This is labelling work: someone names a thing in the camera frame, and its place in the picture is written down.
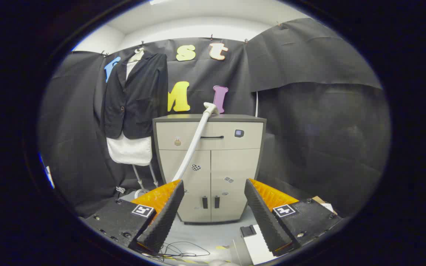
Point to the white box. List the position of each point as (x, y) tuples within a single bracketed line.
[(257, 245)]

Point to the metal mannequin stand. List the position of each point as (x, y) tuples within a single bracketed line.
[(138, 176)]

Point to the beige cabinet with grey top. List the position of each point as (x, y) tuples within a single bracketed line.
[(231, 166)]

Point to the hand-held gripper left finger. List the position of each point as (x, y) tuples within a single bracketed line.
[(165, 218)]

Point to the cardboard box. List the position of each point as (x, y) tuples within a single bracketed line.
[(325, 207)]

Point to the black backdrop cloth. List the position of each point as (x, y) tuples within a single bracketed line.
[(309, 129)]

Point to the white garment steamer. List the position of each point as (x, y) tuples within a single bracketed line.
[(194, 144)]

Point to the black suit jacket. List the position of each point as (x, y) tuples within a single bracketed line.
[(139, 99)]

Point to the blue and white clutter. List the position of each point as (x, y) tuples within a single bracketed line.
[(49, 175)]

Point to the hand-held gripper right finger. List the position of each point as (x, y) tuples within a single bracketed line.
[(264, 218)]

